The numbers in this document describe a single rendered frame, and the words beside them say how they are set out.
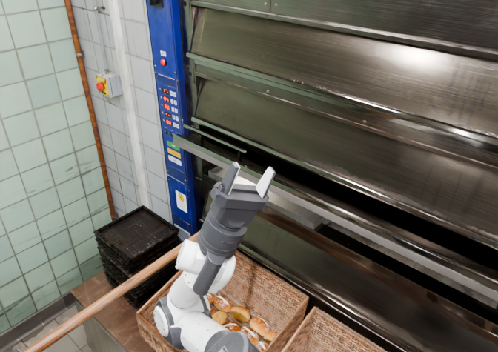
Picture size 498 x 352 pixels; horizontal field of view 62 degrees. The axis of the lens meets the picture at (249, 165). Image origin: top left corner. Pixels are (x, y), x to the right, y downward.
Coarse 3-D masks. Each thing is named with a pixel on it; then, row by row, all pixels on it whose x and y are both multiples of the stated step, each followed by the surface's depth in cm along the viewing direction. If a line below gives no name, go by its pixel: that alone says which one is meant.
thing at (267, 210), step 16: (208, 176) 182; (288, 224) 158; (320, 224) 154; (320, 240) 150; (336, 240) 146; (352, 240) 146; (352, 256) 143; (368, 256) 139; (384, 256) 139; (384, 272) 136; (400, 272) 133; (416, 272) 133; (416, 288) 129; (432, 288) 127; (448, 288) 127; (448, 304) 124; (464, 304) 122; (480, 304) 122; (480, 320) 119; (496, 320) 117
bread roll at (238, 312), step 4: (232, 308) 187; (236, 308) 185; (240, 308) 185; (244, 308) 185; (232, 312) 186; (236, 312) 184; (240, 312) 184; (244, 312) 184; (248, 312) 185; (236, 316) 186; (240, 316) 185; (244, 316) 183; (248, 316) 184; (240, 320) 186; (244, 320) 185
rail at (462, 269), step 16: (192, 144) 155; (224, 160) 146; (256, 176) 137; (288, 192) 130; (304, 192) 127; (336, 208) 120; (368, 224) 114; (400, 240) 109; (432, 256) 104; (464, 272) 100; (480, 272) 99; (496, 288) 96
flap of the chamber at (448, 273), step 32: (256, 160) 151; (320, 192) 133; (352, 192) 135; (352, 224) 117; (384, 224) 119; (416, 224) 121; (416, 256) 107; (448, 256) 107; (480, 256) 109; (480, 288) 98
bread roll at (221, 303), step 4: (216, 296) 194; (220, 296) 192; (224, 296) 193; (216, 300) 191; (220, 300) 190; (224, 300) 190; (228, 300) 191; (216, 304) 191; (220, 304) 190; (224, 304) 189; (228, 304) 190; (220, 308) 190; (224, 308) 189; (228, 308) 189
